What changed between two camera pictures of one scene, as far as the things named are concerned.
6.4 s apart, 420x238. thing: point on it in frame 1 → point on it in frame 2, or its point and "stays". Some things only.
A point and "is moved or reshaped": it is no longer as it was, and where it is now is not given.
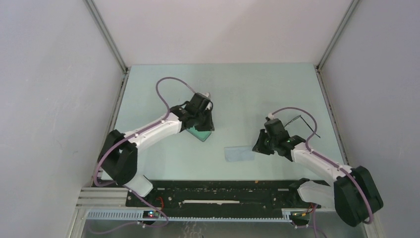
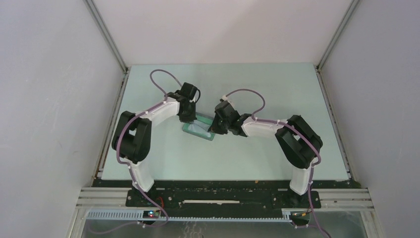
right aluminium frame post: [318, 67] stays
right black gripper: [259, 147] → [215, 128]
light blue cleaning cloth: [239, 153] is moved or reshaped
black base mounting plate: [238, 196] stays
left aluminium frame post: [109, 40] stays
